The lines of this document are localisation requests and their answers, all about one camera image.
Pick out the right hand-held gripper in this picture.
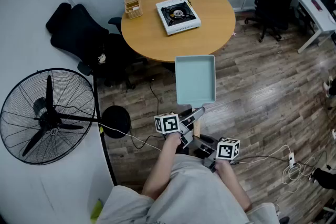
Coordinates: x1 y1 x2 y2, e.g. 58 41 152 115
194 135 241 174

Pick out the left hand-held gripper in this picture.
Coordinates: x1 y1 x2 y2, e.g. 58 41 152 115
154 106 206 149

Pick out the light blue plastic tray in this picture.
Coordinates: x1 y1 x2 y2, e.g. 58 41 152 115
174 54 217 137

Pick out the person's left forearm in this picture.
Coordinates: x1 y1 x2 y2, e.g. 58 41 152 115
141 133 182 200

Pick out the person's right forearm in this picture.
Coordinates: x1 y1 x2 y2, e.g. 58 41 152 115
215 159 253 212

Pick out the person's grey shirt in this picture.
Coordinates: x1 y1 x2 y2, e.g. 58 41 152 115
96 153 280 224

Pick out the yellow-green bag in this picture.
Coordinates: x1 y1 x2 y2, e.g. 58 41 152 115
90 198 104 221

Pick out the wicker basket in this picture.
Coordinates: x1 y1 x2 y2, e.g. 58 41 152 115
123 0 144 20

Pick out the black floor fan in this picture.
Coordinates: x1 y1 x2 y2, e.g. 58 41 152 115
0 68 131 166

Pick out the black cable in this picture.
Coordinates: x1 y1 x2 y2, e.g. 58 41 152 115
130 78 165 150

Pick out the tangled white cable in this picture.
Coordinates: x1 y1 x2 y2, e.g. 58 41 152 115
237 144 331 216

